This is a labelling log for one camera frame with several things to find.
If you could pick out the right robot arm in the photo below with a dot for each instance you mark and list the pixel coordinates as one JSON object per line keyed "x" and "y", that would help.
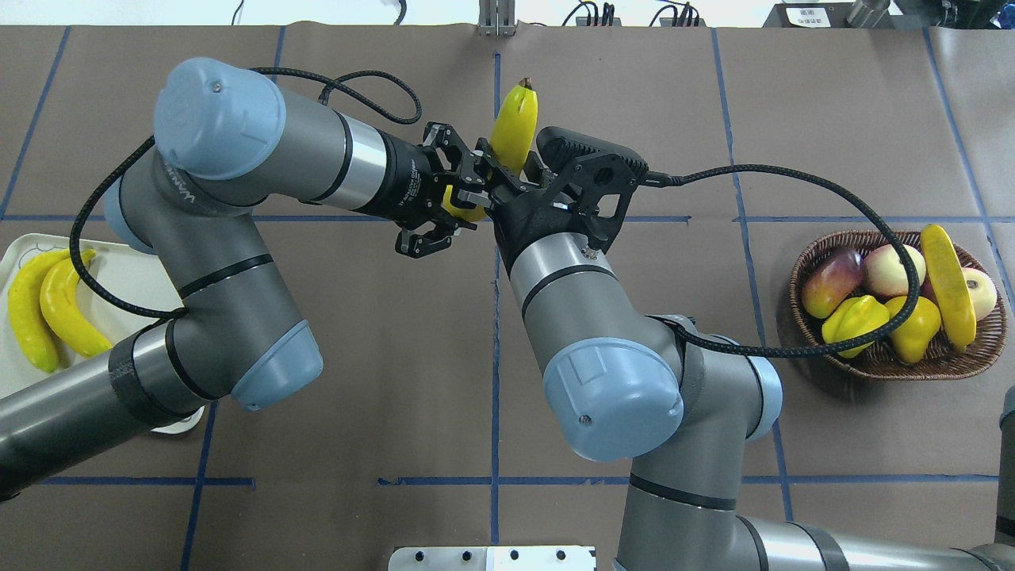
{"x": 650, "y": 388}

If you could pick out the pink white apple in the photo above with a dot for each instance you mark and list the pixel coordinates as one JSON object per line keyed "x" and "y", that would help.
{"x": 884, "y": 274}

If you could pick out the yellow pear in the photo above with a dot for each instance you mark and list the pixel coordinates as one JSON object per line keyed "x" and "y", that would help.
{"x": 910, "y": 341}

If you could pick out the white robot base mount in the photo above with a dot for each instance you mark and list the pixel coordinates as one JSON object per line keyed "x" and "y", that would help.
{"x": 545, "y": 557}

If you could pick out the white bear tray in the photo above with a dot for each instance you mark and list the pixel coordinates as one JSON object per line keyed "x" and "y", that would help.
{"x": 130, "y": 275}

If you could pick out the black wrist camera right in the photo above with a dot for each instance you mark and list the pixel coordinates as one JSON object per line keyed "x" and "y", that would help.
{"x": 595, "y": 181}

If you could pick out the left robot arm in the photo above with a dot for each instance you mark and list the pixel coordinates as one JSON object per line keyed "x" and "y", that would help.
{"x": 226, "y": 138}

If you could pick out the red yellow mango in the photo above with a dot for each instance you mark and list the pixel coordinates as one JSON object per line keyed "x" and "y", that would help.
{"x": 832, "y": 282}

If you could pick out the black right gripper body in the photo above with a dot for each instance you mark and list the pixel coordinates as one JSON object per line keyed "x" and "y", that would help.
{"x": 519, "y": 224}

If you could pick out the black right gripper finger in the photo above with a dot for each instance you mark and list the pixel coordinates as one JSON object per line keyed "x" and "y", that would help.
{"x": 538, "y": 174}
{"x": 490, "y": 178}

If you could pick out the aluminium frame post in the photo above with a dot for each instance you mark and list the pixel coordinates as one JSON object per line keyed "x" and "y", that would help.
{"x": 497, "y": 18}

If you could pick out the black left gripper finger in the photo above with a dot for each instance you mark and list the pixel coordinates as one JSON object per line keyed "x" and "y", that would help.
{"x": 448, "y": 223}
{"x": 447, "y": 154}

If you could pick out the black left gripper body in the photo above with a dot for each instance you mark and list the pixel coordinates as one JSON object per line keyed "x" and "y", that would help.
{"x": 403, "y": 182}

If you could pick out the yellow banana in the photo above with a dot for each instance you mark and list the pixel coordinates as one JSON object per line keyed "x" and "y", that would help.
{"x": 513, "y": 132}
{"x": 28, "y": 325}
{"x": 61, "y": 311}
{"x": 944, "y": 271}

